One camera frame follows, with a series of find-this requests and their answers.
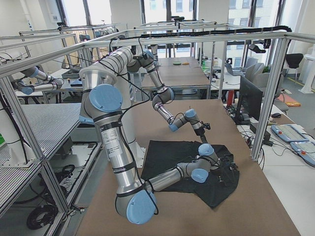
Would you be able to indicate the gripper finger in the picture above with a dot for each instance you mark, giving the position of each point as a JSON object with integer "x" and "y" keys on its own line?
{"x": 203, "y": 139}

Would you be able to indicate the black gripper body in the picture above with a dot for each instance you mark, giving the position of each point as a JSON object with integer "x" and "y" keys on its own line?
{"x": 223, "y": 165}
{"x": 200, "y": 132}

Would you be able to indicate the black printed t-shirt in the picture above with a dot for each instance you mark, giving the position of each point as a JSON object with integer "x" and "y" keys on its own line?
{"x": 164, "y": 155}

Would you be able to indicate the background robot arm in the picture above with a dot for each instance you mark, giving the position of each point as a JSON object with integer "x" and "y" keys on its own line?
{"x": 45, "y": 82}

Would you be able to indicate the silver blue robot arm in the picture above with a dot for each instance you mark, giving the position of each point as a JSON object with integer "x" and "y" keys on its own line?
{"x": 135, "y": 198}
{"x": 130, "y": 59}

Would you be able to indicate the brown table mat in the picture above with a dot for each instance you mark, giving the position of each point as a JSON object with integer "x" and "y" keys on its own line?
{"x": 253, "y": 209}

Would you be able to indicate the black computer monitor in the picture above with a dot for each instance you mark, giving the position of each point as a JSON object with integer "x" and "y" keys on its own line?
{"x": 249, "y": 103}

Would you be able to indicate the blue grey teach pendant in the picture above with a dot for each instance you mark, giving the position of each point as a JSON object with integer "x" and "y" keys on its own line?
{"x": 288, "y": 133}

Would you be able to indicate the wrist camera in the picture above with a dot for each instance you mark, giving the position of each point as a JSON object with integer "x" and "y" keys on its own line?
{"x": 206, "y": 126}
{"x": 228, "y": 163}

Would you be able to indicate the aluminium cage frame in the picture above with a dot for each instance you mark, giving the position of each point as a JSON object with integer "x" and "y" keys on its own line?
{"x": 83, "y": 115}

